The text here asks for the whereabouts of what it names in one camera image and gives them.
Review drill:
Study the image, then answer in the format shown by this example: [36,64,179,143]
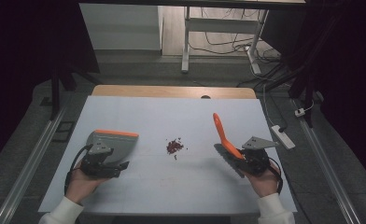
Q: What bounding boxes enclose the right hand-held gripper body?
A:
[236,135,280,176]

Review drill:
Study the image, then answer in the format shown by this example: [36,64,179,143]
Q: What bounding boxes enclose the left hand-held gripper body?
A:
[79,141,123,180]

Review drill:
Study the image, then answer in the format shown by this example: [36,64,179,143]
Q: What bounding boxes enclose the grey dustpan orange edge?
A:
[86,129,140,166]

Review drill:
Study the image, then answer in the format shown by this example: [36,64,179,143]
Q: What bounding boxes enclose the orange brush dark bristles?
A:
[212,112,246,179]

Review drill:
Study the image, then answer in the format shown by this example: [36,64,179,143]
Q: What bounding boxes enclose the pile of red crumbs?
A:
[166,137,188,161]

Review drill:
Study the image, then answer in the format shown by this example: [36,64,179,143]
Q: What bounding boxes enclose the person's right hand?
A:
[242,161,282,199]

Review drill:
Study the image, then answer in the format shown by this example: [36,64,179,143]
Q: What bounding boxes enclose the person's left hand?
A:
[64,169,110,204]

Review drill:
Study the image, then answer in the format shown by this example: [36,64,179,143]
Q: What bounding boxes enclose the white power strip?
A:
[270,124,297,150]

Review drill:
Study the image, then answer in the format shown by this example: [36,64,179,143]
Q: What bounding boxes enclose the white table cover sheet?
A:
[38,95,298,215]

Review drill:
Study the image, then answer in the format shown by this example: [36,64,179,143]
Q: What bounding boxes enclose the small white adapter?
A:
[294,106,307,119]

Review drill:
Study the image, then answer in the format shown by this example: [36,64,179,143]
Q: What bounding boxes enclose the black metal stand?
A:
[40,60,95,121]
[259,59,317,129]

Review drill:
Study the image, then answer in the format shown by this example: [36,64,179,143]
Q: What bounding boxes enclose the dark curtain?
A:
[260,0,366,189]
[0,0,101,171]

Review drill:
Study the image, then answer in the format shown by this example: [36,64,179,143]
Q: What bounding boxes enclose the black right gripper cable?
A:
[266,156,284,194]

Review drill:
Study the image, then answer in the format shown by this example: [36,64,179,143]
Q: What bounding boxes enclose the aluminium floor rail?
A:
[291,98,363,224]
[0,101,69,224]

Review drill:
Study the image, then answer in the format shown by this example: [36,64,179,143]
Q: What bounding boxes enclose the tangle of floor cables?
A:
[189,8,282,64]

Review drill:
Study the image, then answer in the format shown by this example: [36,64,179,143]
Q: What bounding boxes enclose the white desk frame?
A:
[180,6,270,76]

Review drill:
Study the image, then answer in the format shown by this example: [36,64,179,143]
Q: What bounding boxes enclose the white wall cabinet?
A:
[78,3,164,51]

